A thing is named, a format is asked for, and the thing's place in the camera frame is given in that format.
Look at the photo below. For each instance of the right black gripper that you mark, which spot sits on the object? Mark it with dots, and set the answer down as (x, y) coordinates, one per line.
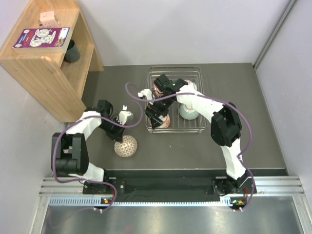
(152, 108)

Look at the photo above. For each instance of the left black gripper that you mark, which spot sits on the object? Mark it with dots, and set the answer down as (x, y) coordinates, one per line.
(117, 135)

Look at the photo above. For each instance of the red floral bowl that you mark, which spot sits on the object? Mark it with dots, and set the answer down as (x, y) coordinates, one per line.
(165, 121)

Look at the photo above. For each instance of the beige lattice patterned bowl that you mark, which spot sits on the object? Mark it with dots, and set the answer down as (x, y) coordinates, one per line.
(127, 147)

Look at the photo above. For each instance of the metal wire dish rack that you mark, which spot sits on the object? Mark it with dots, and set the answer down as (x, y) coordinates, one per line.
(177, 123)

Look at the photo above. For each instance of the red daisy patterned bowl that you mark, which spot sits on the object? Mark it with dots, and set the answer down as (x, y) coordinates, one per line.
(157, 92)

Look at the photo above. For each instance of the mint green bowl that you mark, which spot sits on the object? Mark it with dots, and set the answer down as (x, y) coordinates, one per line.
(187, 113)

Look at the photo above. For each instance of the white red patterned bowl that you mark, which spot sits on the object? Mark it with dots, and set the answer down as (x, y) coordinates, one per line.
(192, 84)

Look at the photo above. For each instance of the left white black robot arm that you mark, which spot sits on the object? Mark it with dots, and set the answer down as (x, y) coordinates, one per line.
(69, 150)

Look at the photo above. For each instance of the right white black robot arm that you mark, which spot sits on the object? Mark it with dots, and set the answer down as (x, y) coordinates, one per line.
(225, 124)

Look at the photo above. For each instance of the wooden shelf unit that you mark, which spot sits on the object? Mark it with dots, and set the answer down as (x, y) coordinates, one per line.
(54, 83)

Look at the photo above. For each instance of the dark grey cup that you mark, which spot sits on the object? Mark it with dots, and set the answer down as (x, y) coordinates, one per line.
(72, 54)

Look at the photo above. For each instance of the purple book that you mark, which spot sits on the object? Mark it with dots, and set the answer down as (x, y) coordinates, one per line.
(43, 41)

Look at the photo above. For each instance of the pink power adapter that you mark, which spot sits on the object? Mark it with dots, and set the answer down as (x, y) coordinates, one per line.
(48, 20)

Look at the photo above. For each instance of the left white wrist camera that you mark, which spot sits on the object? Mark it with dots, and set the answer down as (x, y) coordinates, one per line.
(124, 115)

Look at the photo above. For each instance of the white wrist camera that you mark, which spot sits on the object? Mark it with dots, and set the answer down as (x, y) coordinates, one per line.
(146, 94)
(124, 115)

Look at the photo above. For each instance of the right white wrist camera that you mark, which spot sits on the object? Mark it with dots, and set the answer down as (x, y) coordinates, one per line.
(146, 94)

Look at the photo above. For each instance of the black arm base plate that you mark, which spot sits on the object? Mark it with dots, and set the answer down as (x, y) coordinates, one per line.
(168, 185)

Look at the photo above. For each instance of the aluminium rail frame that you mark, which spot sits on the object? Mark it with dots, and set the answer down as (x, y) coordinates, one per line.
(276, 205)

